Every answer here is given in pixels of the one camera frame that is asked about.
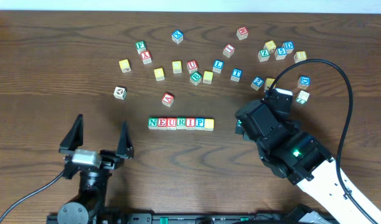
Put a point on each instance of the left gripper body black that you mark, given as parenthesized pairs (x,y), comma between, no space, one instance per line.
(106,155)

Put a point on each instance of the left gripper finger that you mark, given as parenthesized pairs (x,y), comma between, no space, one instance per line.
(125,149)
(74,137)

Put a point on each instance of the green N block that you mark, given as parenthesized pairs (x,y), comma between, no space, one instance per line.
(152,123)

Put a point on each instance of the red E block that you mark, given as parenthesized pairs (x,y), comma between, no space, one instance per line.
(162,123)

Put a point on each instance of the red u block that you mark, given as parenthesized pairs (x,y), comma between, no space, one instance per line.
(192,66)
(171,123)

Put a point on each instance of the green R block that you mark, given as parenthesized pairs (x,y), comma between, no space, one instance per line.
(181,123)

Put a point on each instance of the red i block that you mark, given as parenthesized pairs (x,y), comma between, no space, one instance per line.
(228,50)
(190,123)

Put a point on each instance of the blue P block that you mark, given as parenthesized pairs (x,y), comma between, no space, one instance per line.
(199,123)

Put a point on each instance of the yellow block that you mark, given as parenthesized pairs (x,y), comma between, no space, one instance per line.
(177,66)
(124,65)
(209,124)
(268,83)
(270,46)
(159,74)
(207,77)
(300,56)

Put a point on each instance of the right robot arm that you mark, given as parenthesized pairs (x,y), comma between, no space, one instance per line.
(299,157)

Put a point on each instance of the white symbol block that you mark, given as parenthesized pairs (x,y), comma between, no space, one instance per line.
(120,93)

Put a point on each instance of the red A block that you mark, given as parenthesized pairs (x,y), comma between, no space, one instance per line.
(167,99)

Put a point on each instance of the red Y block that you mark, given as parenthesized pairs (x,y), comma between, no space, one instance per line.
(146,57)

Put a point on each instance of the green B block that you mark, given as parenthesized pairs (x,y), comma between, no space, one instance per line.
(195,78)

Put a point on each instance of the green F block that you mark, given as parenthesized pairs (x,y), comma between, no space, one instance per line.
(140,46)

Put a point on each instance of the yellow block beside B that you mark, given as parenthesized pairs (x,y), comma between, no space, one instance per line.
(207,77)

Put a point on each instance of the blue X block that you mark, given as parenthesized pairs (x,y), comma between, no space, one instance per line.
(177,36)

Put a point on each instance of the blue L block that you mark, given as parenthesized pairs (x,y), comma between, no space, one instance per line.
(217,66)

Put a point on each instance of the blue T block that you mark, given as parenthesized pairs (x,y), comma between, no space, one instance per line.
(236,75)

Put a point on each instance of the blue 2 block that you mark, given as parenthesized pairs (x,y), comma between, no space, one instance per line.
(257,83)

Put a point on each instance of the yellow block beside 2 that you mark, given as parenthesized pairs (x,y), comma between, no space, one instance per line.
(268,83)

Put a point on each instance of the red H block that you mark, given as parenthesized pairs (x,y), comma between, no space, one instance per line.
(242,33)

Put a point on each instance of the blue 5 block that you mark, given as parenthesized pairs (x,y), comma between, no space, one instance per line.
(280,53)

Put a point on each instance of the white green Z block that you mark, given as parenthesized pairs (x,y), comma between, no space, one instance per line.
(302,97)

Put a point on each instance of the blue D block lower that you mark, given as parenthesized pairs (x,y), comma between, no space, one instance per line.
(304,82)

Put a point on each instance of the blue d block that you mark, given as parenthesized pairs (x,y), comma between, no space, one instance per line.
(288,46)
(304,82)

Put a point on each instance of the blue D block upper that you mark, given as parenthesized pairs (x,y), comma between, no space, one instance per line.
(288,46)

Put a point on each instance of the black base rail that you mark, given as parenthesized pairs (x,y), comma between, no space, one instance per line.
(300,214)

